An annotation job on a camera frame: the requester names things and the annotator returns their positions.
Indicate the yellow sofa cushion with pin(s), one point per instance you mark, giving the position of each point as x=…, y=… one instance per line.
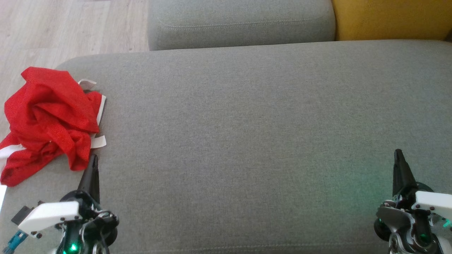
x=392, y=17

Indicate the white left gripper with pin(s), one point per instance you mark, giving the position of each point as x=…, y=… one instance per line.
x=49, y=213

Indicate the grey sofa seat cushion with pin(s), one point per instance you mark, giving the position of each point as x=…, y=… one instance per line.
x=247, y=148

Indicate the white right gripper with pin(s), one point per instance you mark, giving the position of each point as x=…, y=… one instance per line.
x=432, y=203

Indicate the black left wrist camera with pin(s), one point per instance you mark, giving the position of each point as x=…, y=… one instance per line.
x=22, y=215

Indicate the red basketball jersey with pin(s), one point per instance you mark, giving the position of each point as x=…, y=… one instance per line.
x=49, y=102

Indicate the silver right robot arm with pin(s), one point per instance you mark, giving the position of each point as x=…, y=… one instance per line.
x=420, y=241

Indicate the grey sofa back cushion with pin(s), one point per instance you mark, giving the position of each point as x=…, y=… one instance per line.
x=240, y=24

